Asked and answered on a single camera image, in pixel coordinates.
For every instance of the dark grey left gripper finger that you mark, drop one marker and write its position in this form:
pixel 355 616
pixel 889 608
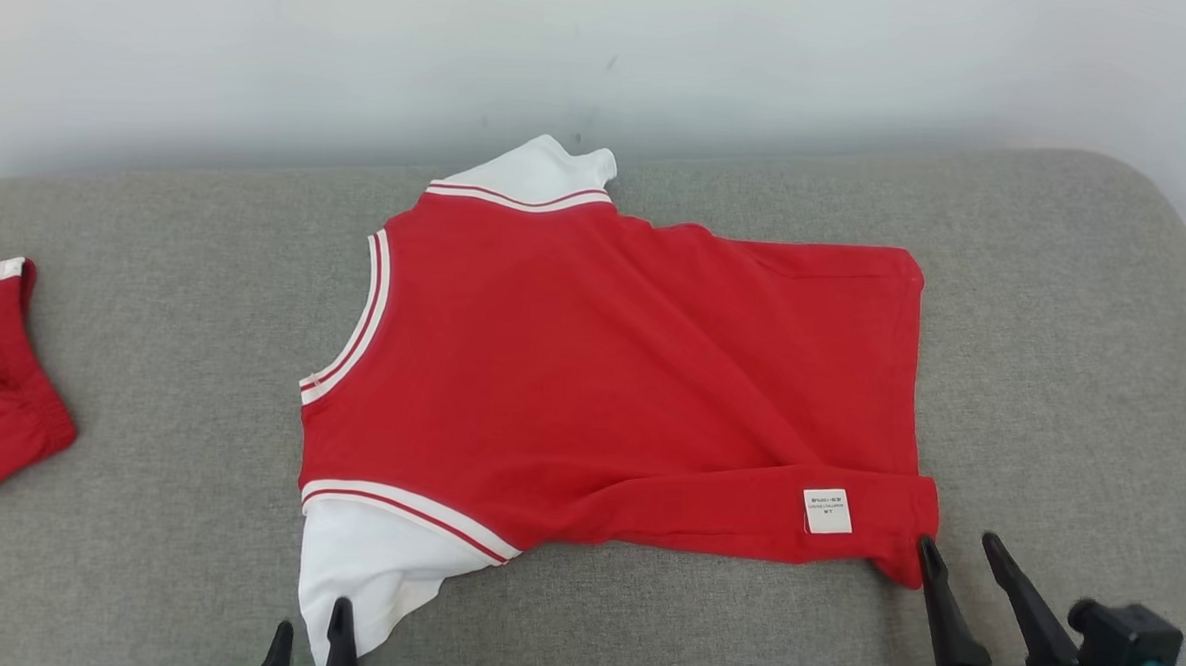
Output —
pixel 341 652
pixel 276 660

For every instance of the red jersey with white sleeves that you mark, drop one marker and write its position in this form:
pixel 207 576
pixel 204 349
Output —
pixel 601 373

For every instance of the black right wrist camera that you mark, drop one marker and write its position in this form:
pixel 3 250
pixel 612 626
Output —
pixel 1125 637

